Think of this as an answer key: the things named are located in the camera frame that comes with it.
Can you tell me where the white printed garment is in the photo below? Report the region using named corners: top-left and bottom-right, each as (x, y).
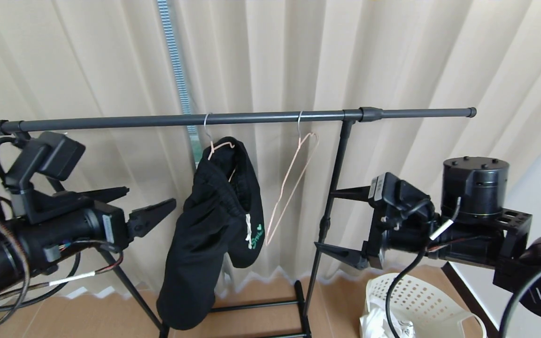
top-left (359, 291), bottom-right (417, 338)

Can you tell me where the white laundry basket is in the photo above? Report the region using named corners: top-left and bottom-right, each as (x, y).
top-left (364, 272), bottom-right (487, 338)

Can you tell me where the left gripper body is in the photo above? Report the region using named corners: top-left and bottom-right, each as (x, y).
top-left (21, 204), bottom-right (129, 266)

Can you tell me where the black clothes rack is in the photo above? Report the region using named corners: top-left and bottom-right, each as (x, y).
top-left (0, 107), bottom-right (477, 338)

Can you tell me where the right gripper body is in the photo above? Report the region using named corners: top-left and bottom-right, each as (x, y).
top-left (362, 173), bottom-right (442, 271)

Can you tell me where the pink clothes hanger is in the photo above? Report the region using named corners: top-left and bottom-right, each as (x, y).
top-left (265, 111), bottom-right (319, 246)
top-left (203, 113), bottom-right (237, 184)

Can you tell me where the beige curtain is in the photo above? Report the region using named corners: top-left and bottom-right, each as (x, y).
top-left (0, 0), bottom-right (201, 301)
top-left (170, 0), bottom-right (541, 292)

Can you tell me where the window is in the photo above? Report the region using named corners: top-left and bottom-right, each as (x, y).
top-left (157, 0), bottom-right (204, 166)

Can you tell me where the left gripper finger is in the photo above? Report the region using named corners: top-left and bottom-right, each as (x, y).
top-left (64, 186), bottom-right (131, 207)
top-left (126, 198), bottom-right (178, 238)

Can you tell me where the black garment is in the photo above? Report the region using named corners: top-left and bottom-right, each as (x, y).
top-left (156, 136), bottom-right (265, 330)

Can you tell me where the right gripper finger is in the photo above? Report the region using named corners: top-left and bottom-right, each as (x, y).
top-left (331, 186), bottom-right (372, 203)
top-left (314, 241), bottom-right (369, 271)

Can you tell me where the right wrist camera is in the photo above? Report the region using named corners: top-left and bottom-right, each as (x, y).
top-left (386, 177), bottom-right (438, 230)

